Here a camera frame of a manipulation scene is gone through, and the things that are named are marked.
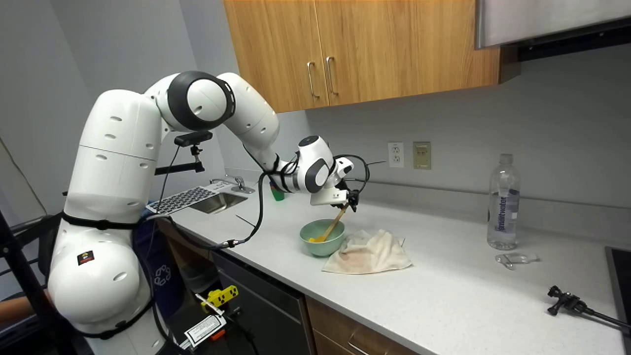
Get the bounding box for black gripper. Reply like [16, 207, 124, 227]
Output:
[341, 187, 363, 213]

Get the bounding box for wooden handled yellow spatula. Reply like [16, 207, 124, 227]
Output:
[306, 205, 351, 246]

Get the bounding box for mint green bowl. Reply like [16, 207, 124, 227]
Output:
[298, 219, 349, 260]

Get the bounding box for beige crumpled cloth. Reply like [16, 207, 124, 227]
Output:
[321, 229, 414, 276]

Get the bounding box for silver sink faucet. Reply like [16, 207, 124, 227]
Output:
[221, 175, 256, 195]

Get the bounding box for wooden base cabinet drawer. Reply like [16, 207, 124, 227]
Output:
[304, 296, 420, 355]

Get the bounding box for black dishwasher front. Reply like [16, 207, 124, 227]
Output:
[211, 248, 314, 355]

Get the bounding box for steel sink basin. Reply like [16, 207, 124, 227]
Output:
[189, 191, 250, 215]

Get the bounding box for clear plastic water bottle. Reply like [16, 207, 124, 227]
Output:
[485, 152, 523, 252]

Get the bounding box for yellow hand tool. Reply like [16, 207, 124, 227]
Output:
[199, 284, 243, 311]

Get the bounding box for clear plastic wrapper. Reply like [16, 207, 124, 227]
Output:
[495, 250, 542, 270]

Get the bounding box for white and red floor device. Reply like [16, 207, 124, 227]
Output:
[179, 313, 229, 347]

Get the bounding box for blue recycling bin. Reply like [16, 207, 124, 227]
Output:
[130, 215, 187, 317]

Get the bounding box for steel range hood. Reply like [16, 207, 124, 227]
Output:
[475, 0, 631, 63]

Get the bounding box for black stove top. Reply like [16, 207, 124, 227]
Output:
[605, 244, 631, 343]

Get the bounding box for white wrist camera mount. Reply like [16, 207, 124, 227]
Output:
[314, 185, 351, 207]

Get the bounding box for white wall power outlet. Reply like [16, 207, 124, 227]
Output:
[387, 140, 406, 169]

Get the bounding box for beige wall switch plate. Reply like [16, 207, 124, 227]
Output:
[412, 140, 434, 171]

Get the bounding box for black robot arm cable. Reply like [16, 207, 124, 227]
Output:
[223, 154, 373, 252]

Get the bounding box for metal cabinet door handle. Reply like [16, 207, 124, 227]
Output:
[323, 55, 343, 98]
[306, 59, 323, 102]

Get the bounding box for wooden wall cabinet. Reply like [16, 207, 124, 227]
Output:
[223, 0, 521, 112]

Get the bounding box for black camera on boom stand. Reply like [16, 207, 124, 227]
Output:
[154, 128, 215, 177]

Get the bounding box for black clamp mount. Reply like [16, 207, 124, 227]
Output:
[546, 284, 631, 333]

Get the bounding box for black stand frame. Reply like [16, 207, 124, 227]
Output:
[0, 211, 73, 355]

